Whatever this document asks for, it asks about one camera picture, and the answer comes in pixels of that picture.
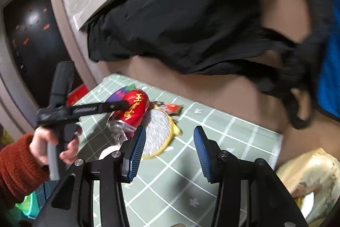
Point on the green plastic basin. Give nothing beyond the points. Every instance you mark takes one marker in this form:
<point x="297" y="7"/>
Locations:
<point x="26" y="205"/>

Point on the red doormat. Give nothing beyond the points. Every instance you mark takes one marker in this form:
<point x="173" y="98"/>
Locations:
<point x="78" y="95"/>

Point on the red drink can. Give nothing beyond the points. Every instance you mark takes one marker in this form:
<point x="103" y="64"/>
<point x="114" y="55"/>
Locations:
<point x="134" y="116"/>

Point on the green checked tablecloth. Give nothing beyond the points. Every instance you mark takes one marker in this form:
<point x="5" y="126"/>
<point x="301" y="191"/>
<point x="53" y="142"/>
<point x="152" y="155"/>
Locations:
<point x="186" y="189"/>

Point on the black glossy door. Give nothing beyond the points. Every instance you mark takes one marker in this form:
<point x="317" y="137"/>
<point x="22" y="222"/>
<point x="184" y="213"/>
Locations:
<point x="32" y="30"/>

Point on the person's left hand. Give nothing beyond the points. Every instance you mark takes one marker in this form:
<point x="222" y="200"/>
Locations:
<point x="38" y="144"/>

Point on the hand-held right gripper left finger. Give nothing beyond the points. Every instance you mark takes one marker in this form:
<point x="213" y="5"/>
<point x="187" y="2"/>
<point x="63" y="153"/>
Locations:
<point x="136" y="152"/>

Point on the brown red snack wrapper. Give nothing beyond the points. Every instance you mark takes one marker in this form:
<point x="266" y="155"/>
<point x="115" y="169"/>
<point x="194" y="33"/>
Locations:
<point x="170" y="107"/>

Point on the yellow snack packet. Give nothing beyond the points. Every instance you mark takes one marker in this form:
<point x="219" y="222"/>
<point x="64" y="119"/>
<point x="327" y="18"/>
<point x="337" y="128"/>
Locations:
<point x="159" y="131"/>

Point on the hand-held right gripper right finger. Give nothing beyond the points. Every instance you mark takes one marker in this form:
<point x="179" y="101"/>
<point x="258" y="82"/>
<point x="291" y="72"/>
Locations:
<point x="203" y="155"/>

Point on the blue towel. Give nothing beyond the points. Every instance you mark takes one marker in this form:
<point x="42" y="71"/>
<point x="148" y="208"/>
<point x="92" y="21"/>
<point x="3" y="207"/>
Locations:
<point x="330" y="70"/>

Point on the purple wrapper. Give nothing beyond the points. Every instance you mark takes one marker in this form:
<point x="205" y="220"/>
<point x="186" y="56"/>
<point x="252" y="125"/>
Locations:
<point x="119" y="94"/>

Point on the person's left forearm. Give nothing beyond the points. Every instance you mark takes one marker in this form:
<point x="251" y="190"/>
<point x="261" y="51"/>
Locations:
<point x="18" y="171"/>

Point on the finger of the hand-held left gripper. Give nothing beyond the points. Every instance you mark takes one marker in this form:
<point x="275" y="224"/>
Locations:
<point x="103" y="107"/>

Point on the black cloth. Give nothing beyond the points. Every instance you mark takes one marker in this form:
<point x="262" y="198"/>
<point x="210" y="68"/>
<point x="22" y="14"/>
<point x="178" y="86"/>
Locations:
<point x="186" y="30"/>

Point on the yellow plastic bin liner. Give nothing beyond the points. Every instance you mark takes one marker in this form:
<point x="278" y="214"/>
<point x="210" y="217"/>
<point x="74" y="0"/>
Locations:
<point x="305" y="165"/>

